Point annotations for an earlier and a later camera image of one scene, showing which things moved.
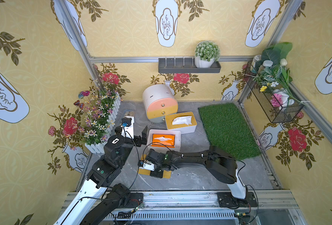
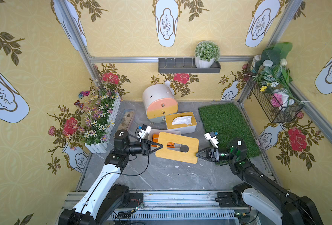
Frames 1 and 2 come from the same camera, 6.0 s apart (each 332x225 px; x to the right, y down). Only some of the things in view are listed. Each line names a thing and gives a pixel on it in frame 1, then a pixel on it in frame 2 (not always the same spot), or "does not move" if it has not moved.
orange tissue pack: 167,139 does not move
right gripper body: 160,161 to 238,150
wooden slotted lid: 169,119 does not move
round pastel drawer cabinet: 160,101 does not move
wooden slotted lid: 166,174 to 191,156
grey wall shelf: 185,65 does not move
